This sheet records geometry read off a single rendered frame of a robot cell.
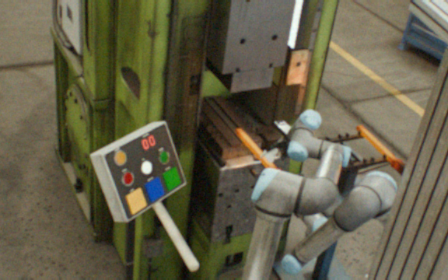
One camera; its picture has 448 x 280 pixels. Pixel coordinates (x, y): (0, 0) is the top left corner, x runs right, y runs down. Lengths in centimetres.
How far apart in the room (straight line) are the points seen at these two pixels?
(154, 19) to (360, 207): 106
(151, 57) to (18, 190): 181
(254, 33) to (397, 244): 121
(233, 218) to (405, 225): 153
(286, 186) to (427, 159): 56
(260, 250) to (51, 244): 194
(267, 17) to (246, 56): 18
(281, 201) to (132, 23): 129
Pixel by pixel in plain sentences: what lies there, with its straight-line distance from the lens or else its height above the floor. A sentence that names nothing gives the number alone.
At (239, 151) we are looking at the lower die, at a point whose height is 95.
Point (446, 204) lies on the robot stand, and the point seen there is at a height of 175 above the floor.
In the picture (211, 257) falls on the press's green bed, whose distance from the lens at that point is 306.
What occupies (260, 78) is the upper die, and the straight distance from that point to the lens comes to 259.
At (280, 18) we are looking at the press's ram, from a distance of 250.
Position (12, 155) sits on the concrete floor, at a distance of 433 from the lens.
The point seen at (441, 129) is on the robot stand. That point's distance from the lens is 136.
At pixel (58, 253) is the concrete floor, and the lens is 358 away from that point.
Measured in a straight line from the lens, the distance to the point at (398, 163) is 292.
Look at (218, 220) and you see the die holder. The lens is 288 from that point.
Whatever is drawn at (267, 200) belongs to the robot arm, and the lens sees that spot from 185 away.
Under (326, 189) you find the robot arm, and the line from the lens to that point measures 187.
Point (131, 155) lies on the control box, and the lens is 232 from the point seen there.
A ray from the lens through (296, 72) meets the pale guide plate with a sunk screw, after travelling 285.
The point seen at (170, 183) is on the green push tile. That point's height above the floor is 100.
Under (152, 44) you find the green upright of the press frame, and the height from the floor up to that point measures 146.
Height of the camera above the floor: 251
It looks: 33 degrees down
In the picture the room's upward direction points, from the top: 7 degrees clockwise
